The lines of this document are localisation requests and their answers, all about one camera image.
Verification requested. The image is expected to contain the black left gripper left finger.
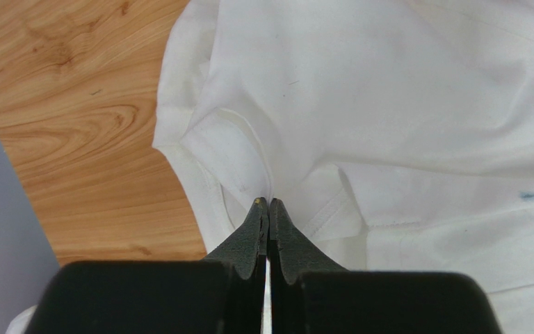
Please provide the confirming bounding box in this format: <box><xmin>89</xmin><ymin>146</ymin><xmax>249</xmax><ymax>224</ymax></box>
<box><xmin>26</xmin><ymin>198</ymin><xmax>268</xmax><ymax>333</ymax></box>

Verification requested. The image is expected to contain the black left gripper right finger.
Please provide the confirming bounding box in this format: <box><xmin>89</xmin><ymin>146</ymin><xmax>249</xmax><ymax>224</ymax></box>
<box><xmin>268</xmin><ymin>199</ymin><xmax>501</xmax><ymax>333</ymax></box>

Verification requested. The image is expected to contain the white Coca-Cola print t-shirt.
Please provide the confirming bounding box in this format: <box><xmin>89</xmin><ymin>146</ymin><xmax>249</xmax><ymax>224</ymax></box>
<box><xmin>5</xmin><ymin>0</ymin><xmax>534</xmax><ymax>334</ymax></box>

